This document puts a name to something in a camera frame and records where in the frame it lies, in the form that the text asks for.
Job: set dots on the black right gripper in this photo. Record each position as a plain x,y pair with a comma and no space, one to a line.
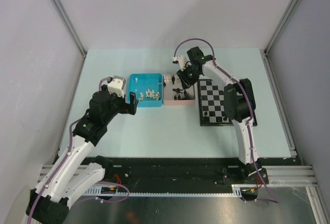
186,82

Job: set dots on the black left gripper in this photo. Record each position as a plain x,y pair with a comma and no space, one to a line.
127,108

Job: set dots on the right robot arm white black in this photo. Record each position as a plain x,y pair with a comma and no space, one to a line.
239,102

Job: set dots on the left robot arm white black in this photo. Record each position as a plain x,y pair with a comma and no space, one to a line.
52,198

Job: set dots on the black chess pieces cluster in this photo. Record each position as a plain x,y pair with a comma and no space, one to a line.
177,89

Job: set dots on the white chess pieces cluster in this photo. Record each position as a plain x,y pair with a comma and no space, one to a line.
150,95

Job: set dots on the pink plastic tray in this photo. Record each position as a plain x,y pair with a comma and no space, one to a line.
168,94

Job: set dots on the blue plastic tray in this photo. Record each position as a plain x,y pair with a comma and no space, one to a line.
152,81

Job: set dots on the black silver chessboard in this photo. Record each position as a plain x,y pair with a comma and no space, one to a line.
211,99

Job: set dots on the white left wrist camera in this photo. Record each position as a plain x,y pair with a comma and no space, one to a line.
116,85

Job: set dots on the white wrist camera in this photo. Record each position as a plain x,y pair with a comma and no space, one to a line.
116,85
181,61

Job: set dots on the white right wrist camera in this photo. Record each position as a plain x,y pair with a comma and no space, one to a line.
181,61

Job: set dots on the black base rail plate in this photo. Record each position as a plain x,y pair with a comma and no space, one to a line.
183,175

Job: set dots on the grey cable duct strip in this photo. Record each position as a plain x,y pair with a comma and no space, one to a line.
95,191

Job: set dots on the aluminium frame post left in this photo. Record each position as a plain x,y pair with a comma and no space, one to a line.
59,7

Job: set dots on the aluminium frame post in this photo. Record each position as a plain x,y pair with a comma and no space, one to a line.
59,7
293,4

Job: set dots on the aluminium frame post right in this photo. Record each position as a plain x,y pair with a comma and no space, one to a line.
293,4

